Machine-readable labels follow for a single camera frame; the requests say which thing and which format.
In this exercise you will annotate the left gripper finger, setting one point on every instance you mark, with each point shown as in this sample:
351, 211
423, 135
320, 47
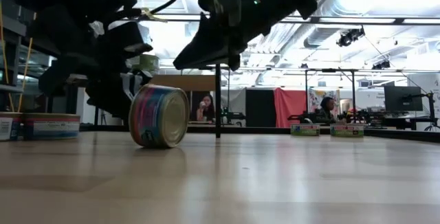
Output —
127, 38
106, 93

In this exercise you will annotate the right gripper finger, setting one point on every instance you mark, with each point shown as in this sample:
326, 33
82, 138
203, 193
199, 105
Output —
213, 52

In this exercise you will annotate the green label seafood can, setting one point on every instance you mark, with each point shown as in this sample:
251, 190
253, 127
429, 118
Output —
305, 130
347, 131
151, 60
153, 68

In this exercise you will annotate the blue pink label seafood can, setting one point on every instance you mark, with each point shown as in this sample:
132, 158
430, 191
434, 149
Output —
51, 128
8, 128
161, 117

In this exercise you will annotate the small background robot arm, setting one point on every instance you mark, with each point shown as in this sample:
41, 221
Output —
233, 115

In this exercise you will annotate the wooden shelf with black legs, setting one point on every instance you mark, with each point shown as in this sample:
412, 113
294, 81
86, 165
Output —
192, 83

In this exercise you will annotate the person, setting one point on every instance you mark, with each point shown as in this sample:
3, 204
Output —
326, 105
208, 109

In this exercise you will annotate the black upright panel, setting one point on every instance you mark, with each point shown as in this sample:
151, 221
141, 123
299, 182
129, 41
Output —
259, 107

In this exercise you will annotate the grey side desk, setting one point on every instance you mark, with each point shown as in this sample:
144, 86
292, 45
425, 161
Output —
10, 88

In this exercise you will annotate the black track spotlight cluster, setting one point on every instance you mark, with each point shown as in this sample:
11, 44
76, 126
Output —
349, 37

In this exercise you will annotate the long ceiling light strip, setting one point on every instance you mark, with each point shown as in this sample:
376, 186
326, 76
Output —
361, 20

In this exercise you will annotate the red hanging cloth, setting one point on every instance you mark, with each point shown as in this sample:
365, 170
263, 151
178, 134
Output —
288, 107

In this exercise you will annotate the small black track spotlight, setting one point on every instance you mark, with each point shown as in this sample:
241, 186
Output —
381, 65

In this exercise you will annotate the dark background computer monitor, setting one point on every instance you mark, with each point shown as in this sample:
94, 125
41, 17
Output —
402, 98

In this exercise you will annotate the cluttered black background desk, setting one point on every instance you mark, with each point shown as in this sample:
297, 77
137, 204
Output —
409, 120

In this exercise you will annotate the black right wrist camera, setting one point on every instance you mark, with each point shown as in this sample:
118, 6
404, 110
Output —
220, 0

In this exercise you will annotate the black metal frame pole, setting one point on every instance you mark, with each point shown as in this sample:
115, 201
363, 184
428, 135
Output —
261, 129

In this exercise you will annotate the colourful wall poster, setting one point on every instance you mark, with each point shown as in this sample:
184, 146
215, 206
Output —
314, 95

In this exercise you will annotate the black background gantry frame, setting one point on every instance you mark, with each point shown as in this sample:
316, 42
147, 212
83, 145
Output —
353, 93

